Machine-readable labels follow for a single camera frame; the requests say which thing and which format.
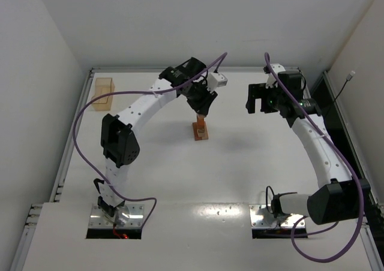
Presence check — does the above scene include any reddish wooden arch block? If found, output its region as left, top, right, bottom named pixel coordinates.
left=196, top=117, right=205, bottom=128

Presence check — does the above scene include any reddish brown rectangular block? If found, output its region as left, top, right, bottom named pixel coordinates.
left=192, top=122, right=201, bottom=141

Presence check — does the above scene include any light wooden rectangular block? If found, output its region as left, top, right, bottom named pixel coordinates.
left=201, top=128, right=209, bottom=140

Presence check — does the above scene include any transparent orange plastic box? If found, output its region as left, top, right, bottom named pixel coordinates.
left=91, top=77, right=115, bottom=112

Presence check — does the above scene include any ribbed light wooden block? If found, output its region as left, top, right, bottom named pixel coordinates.
left=197, top=128, right=206, bottom=136

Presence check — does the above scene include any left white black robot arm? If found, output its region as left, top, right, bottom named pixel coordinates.
left=95, top=58, right=217, bottom=218

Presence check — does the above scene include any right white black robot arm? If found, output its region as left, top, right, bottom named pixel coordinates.
left=245, top=71, right=370, bottom=225

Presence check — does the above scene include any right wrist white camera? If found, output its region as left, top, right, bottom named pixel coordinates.
left=263, top=64, right=286, bottom=89

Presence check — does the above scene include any wrist white camera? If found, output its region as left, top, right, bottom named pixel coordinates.
left=263, top=64, right=286, bottom=89
left=207, top=73, right=228, bottom=92

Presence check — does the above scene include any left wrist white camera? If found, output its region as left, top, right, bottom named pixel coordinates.
left=207, top=73, right=228, bottom=92

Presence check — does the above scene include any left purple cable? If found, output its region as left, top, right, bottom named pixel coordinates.
left=73, top=52, right=229, bottom=227

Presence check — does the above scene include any aluminium table frame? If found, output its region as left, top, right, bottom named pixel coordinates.
left=23, top=63, right=383, bottom=270

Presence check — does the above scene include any black cable white plug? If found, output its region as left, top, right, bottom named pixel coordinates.
left=321, top=70, right=356, bottom=121

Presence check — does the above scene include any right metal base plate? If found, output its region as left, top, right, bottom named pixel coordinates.
left=249, top=204, right=302, bottom=231

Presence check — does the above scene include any metal base plate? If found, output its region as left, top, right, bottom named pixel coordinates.
left=88, top=204, right=144, bottom=230
left=249, top=204, right=302, bottom=231

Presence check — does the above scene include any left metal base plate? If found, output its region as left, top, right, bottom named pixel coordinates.
left=88, top=204, right=144, bottom=230

